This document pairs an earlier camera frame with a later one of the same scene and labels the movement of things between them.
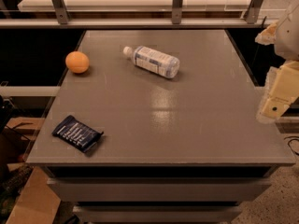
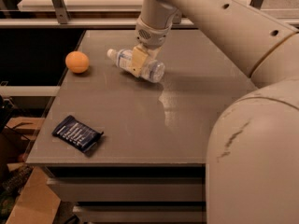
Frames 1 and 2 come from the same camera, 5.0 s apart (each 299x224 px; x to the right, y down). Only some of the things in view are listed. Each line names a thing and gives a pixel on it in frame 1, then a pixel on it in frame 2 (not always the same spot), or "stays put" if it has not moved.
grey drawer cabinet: [158, 126] stays put
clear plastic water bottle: [153, 61] -> [152, 70]
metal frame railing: [253, 18] stays put
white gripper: [289, 36] -> [151, 35]
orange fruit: [77, 62] stays put
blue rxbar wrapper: [78, 133] stays put
